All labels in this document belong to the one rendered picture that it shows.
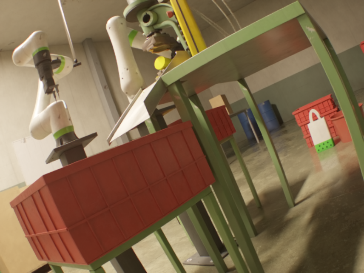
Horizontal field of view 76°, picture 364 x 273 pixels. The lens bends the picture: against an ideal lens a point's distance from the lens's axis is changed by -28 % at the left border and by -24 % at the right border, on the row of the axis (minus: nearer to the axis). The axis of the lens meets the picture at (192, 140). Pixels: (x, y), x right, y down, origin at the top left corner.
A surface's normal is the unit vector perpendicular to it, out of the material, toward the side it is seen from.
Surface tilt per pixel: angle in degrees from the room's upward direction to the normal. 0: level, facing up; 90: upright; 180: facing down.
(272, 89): 90
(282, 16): 90
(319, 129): 85
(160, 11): 90
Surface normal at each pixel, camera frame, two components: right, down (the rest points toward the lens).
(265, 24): -0.54, 0.24
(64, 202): 0.75, -0.34
